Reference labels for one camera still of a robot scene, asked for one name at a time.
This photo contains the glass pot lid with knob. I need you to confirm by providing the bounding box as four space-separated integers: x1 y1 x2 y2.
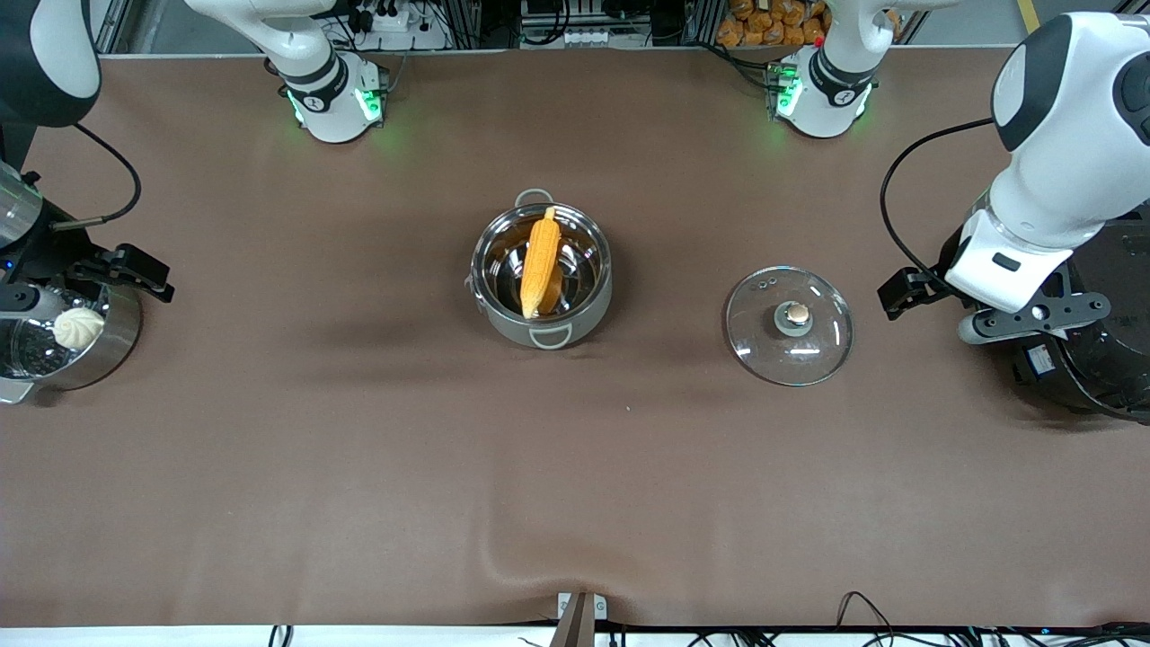
723 264 855 388

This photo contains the black looped cable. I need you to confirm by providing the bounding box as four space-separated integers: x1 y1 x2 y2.
837 590 901 635

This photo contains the bag of orange snacks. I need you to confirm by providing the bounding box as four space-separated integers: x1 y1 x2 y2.
715 0 833 49

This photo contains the white steamed bun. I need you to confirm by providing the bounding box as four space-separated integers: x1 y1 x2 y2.
52 306 107 350

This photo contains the shiny steel steamer pot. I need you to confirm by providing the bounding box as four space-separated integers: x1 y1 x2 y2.
0 279 144 406

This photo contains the black round cooker appliance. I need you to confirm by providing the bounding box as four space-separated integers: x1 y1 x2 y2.
939 202 1150 425

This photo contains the brown table cloth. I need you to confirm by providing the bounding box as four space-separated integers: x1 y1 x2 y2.
0 45 1150 628

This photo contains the grey pot with loop handles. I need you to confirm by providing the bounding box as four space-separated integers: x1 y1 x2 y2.
464 188 615 350

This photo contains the white power strip with plugs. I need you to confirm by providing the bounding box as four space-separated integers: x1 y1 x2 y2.
346 2 412 34

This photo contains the yellow corn cob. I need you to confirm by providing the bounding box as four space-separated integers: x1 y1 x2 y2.
519 206 563 321

